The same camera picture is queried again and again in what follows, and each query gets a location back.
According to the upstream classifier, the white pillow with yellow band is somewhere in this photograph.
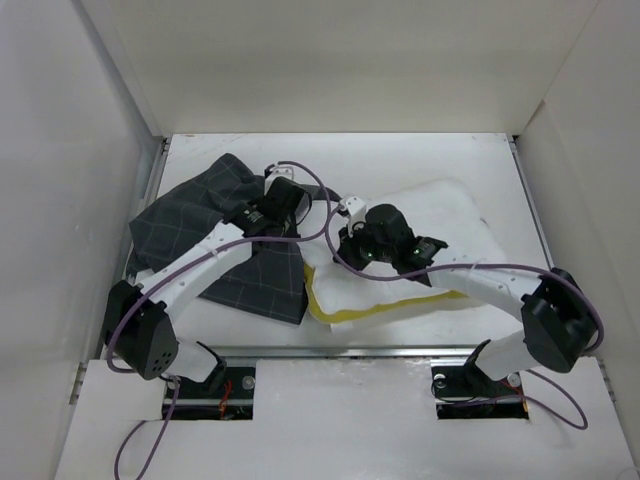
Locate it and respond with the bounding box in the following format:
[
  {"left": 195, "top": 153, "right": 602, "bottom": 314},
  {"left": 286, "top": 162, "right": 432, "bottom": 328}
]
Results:
[{"left": 300, "top": 178, "right": 507, "bottom": 326}]

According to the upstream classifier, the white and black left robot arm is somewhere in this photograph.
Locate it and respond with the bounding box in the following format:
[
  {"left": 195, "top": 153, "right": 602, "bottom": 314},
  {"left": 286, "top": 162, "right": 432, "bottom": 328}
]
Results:
[{"left": 103, "top": 175, "right": 313, "bottom": 397}]

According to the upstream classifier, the aluminium front rail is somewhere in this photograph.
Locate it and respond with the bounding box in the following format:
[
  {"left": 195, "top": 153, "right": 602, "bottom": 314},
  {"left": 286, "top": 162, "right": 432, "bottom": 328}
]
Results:
[{"left": 212, "top": 345, "right": 475, "bottom": 359}]

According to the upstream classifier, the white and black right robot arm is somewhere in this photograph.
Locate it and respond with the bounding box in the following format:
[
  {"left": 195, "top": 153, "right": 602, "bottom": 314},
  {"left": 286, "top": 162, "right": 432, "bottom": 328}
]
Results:
[{"left": 327, "top": 196, "right": 604, "bottom": 398}]

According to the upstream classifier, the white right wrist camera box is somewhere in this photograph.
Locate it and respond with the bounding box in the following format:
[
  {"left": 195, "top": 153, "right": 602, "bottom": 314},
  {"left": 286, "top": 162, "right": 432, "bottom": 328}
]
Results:
[{"left": 338, "top": 195, "right": 367, "bottom": 237}]

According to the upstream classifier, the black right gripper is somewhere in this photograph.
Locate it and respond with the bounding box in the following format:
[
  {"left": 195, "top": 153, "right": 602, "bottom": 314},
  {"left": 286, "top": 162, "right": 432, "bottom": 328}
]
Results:
[{"left": 333, "top": 218, "right": 396, "bottom": 273}]

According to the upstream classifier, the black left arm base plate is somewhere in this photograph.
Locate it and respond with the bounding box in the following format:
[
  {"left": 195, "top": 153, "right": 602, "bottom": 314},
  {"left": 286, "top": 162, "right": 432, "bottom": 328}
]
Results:
[{"left": 178, "top": 365, "right": 256, "bottom": 401}]

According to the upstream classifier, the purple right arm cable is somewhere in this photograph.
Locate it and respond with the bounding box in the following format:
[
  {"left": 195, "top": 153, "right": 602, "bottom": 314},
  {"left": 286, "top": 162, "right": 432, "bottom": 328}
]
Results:
[{"left": 324, "top": 204, "right": 604, "bottom": 431}]

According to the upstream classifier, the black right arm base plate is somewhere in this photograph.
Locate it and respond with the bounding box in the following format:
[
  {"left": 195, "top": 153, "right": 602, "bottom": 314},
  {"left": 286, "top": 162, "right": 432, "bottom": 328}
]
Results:
[{"left": 431, "top": 365, "right": 521, "bottom": 401}]

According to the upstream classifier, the dark grey checked pillowcase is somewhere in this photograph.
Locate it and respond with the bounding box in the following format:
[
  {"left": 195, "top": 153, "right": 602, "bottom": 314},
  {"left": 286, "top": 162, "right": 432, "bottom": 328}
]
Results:
[{"left": 126, "top": 153, "right": 308, "bottom": 325}]

